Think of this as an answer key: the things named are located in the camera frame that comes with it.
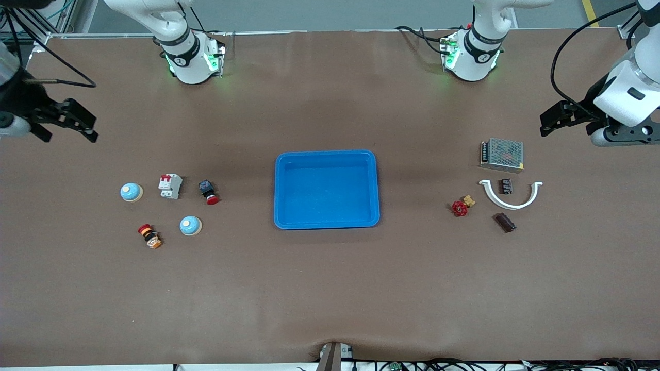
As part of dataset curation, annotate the light blue call bell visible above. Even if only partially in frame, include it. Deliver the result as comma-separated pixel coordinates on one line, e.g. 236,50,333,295
120,182,144,203
179,215,203,237

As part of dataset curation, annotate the metal mesh power supply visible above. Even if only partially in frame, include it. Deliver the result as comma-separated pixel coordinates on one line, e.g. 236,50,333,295
480,137,525,173

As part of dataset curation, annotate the white curved plastic clip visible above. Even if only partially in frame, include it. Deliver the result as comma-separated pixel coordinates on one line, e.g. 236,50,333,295
479,179,543,210

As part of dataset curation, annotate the red yellow button white end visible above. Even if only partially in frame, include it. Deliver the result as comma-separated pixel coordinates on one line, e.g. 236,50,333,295
138,224,162,249

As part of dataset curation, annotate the red mushroom button black body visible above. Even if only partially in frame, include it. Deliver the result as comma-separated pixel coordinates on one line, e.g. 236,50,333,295
199,180,220,206

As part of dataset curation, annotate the blue plastic tray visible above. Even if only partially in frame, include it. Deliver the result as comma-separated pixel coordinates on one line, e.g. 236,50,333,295
274,150,381,230

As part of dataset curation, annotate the brown table mat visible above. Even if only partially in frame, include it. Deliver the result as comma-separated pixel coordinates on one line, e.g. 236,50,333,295
0,28,660,367

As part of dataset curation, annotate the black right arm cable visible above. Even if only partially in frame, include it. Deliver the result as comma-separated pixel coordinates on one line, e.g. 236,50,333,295
0,8,97,88

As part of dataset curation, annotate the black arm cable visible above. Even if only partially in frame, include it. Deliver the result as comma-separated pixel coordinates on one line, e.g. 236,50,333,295
550,3,640,111
0,8,97,88

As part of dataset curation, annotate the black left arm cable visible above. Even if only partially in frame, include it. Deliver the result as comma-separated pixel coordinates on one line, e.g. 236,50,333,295
550,3,640,111

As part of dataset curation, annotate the aluminium frame profile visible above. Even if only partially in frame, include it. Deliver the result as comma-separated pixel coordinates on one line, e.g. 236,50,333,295
0,0,78,46
618,8,645,40

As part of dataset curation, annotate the white circuit breaker red switch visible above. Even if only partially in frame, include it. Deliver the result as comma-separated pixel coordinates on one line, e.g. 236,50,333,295
158,173,183,200

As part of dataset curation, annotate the red handle brass valve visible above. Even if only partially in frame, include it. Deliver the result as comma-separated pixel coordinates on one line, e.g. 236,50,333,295
452,195,476,217

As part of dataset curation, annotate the black base cable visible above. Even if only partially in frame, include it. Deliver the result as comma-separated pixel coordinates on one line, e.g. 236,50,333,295
395,24,450,55

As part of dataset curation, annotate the metal table clamp bracket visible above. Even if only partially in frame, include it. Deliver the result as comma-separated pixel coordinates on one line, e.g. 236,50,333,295
316,342,354,371

